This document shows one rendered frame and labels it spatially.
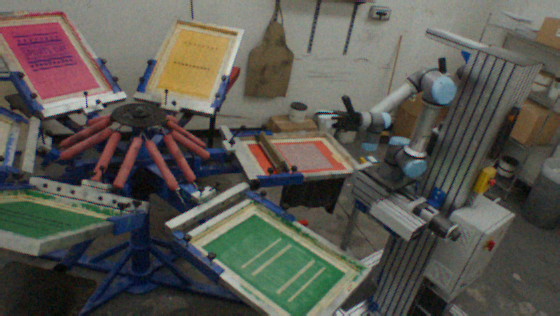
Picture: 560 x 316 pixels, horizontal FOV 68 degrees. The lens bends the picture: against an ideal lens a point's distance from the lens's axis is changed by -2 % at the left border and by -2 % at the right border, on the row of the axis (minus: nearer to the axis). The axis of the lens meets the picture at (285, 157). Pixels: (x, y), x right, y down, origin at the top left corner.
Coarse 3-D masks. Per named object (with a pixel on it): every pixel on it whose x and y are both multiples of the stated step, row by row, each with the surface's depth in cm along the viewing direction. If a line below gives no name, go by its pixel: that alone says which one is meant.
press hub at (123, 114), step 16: (112, 112) 234; (128, 112) 237; (144, 112) 237; (160, 112) 244; (144, 128) 239; (128, 144) 264; (144, 144) 243; (144, 160) 244; (144, 176) 238; (144, 192) 243; (144, 224) 272; (144, 240) 279; (144, 256) 286; (128, 272) 292; (144, 272) 293; (160, 272) 308; (144, 288) 294
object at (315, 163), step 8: (264, 160) 287; (288, 160) 292; (296, 160) 294; (304, 160) 296; (312, 160) 298; (320, 160) 300; (328, 160) 302; (264, 168) 278; (304, 168) 287; (312, 168) 288; (320, 168) 290; (328, 168) 292; (336, 168) 294; (344, 168) 296
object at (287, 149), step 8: (248, 144) 302; (256, 144) 304; (280, 144) 310; (288, 144) 312; (296, 144) 314; (304, 144) 316; (312, 144) 319; (320, 144) 321; (256, 152) 294; (264, 152) 296; (280, 152) 300; (288, 152) 302; (296, 152) 304; (304, 152) 306; (312, 152) 308; (320, 152) 310; (328, 152) 312
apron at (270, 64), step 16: (272, 16) 442; (272, 32) 453; (256, 48) 454; (272, 48) 462; (288, 48) 469; (256, 64) 463; (272, 64) 471; (288, 64) 479; (256, 80) 472; (272, 80) 480; (288, 80) 488; (256, 96) 483; (272, 96) 490
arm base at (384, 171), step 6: (384, 162) 232; (378, 168) 237; (384, 168) 231; (390, 168) 229; (396, 168) 229; (378, 174) 235; (384, 174) 231; (390, 174) 230; (396, 174) 230; (402, 174) 232; (390, 180) 231; (396, 180) 231
